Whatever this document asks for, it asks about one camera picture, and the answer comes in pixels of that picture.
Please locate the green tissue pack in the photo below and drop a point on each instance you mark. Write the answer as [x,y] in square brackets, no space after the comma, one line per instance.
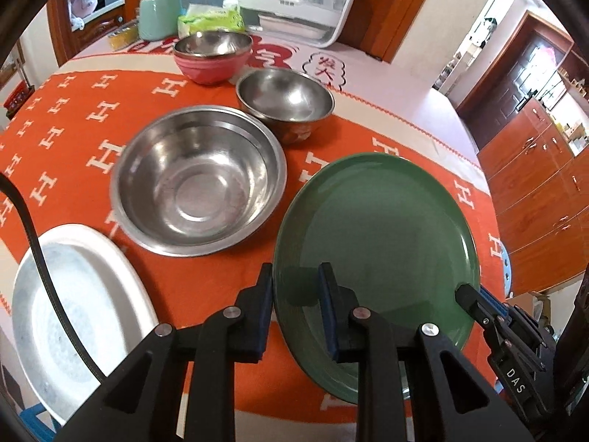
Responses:
[209,20]

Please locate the yellow can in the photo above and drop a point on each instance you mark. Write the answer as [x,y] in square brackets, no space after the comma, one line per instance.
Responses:
[123,39]

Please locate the wooden floor cabinets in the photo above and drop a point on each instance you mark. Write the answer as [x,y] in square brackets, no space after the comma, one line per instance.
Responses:
[538,193]

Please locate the wooden sliding door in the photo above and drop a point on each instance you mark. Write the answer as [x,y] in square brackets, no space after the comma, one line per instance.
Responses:
[386,14]

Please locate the cardboard box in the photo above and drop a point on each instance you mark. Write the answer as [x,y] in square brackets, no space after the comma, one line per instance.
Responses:
[534,306]

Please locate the white sterilizer cabinet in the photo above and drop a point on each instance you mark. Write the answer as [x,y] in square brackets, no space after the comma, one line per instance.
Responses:
[299,4]

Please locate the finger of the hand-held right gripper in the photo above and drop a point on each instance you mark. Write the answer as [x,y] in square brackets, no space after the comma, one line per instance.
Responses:
[494,304]
[469,301]

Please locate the light blue round stool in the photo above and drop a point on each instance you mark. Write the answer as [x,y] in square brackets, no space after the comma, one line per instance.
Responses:
[506,269]

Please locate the pink floral rice cooker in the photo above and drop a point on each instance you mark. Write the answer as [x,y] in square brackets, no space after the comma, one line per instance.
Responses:
[85,2]

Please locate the large steel bowl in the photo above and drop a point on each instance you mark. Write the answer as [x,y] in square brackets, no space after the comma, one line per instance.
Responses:
[198,184]

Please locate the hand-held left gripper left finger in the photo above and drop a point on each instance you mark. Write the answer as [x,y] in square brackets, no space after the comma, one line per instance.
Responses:
[264,317]

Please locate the wooden open shelf unit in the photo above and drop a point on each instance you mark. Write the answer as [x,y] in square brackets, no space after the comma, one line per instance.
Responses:
[575,115]

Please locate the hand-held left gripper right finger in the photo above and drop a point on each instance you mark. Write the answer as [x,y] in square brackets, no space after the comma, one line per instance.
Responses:
[327,313]

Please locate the dark wooden entrance door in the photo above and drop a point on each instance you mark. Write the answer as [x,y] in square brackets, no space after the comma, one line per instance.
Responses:
[510,73]

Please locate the small dark steel bowl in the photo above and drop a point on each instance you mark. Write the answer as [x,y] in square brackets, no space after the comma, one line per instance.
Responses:
[285,96]

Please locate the white oval plate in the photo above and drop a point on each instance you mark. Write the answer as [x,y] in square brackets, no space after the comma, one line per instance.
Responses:
[138,304]

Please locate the green plate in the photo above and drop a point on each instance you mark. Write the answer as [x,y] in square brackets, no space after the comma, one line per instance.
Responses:
[377,239]

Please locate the mint green canister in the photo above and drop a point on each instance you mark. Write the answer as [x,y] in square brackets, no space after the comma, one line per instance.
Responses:
[158,16]

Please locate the pink steel-lined bowl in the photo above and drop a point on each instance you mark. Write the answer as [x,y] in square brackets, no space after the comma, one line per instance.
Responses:
[211,69]

